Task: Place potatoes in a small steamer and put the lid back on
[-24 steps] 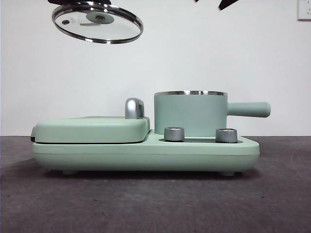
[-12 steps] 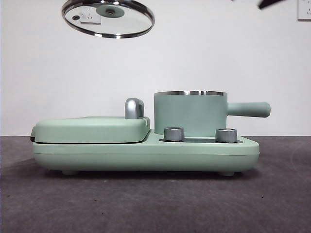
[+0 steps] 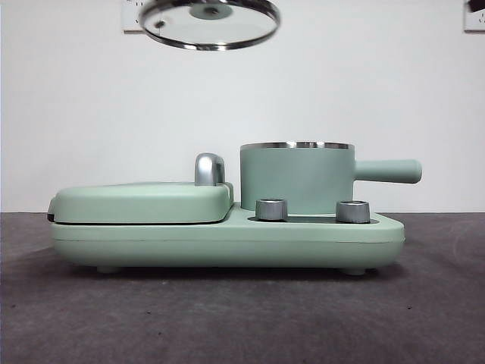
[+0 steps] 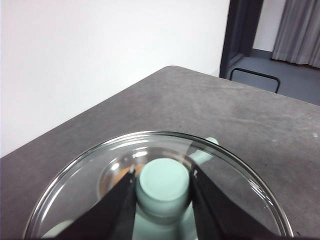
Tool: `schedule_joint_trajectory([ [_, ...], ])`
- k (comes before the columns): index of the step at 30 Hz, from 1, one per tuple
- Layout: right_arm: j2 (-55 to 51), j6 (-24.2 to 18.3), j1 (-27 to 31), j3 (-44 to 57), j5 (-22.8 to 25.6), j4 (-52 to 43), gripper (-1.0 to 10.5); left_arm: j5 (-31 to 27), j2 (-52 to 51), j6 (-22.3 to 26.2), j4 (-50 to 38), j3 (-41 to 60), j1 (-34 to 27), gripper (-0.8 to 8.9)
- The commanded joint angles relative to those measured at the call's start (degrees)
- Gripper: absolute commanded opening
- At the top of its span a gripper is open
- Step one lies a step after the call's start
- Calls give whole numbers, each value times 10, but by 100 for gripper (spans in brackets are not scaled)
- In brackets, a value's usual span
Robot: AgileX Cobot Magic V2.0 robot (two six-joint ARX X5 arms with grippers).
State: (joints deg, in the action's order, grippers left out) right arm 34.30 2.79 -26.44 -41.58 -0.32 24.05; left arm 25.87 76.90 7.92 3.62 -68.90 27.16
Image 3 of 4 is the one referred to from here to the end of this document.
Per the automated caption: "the glass lid with green knob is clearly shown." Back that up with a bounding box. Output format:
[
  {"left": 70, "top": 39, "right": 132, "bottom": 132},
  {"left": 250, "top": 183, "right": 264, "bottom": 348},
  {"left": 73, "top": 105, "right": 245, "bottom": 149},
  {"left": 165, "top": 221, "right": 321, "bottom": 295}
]
[{"left": 138, "top": 0, "right": 283, "bottom": 52}]

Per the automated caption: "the white wall socket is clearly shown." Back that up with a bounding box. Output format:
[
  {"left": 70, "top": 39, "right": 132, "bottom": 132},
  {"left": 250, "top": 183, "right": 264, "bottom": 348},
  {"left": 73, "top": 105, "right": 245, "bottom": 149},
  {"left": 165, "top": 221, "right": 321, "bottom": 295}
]
[
  {"left": 464, "top": 0, "right": 485, "bottom": 33},
  {"left": 121, "top": 0, "right": 152, "bottom": 34}
]

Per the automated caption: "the mint green steamer pot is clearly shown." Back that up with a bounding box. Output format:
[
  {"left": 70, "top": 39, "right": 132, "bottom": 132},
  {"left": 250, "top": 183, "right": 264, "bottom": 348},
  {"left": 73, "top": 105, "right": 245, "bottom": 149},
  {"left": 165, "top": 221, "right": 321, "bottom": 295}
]
[{"left": 239, "top": 140, "right": 424, "bottom": 213}]

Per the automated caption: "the chrome cover handle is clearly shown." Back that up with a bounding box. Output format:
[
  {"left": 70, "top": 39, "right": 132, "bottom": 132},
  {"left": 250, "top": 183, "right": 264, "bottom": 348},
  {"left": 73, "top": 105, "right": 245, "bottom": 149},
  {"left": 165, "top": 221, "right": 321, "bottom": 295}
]
[{"left": 194, "top": 152, "right": 228, "bottom": 187}]

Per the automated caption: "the mint green breakfast maker base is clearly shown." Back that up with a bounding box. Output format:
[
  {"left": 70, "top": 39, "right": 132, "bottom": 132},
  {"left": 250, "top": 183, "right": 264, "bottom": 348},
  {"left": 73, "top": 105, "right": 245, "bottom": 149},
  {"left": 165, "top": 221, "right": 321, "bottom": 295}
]
[{"left": 51, "top": 200, "right": 406, "bottom": 275}]

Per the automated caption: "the mint green griddle cover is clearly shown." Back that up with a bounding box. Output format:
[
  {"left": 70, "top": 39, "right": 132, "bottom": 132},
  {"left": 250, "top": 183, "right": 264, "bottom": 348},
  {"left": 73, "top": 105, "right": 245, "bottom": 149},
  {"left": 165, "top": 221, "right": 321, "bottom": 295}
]
[{"left": 47, "top": 181, "right": 236, "bottom": 226}]

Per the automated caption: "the silver control knob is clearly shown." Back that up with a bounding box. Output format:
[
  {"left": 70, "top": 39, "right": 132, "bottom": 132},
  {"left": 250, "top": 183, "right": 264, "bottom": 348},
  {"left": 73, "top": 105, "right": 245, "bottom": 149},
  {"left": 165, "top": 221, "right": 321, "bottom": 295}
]
[
  {"left": 336, "top": 199, "right": 371, "bottom": 224},
  {"left": 255, "top": 197, "right": 289, "bottom": 221}
]

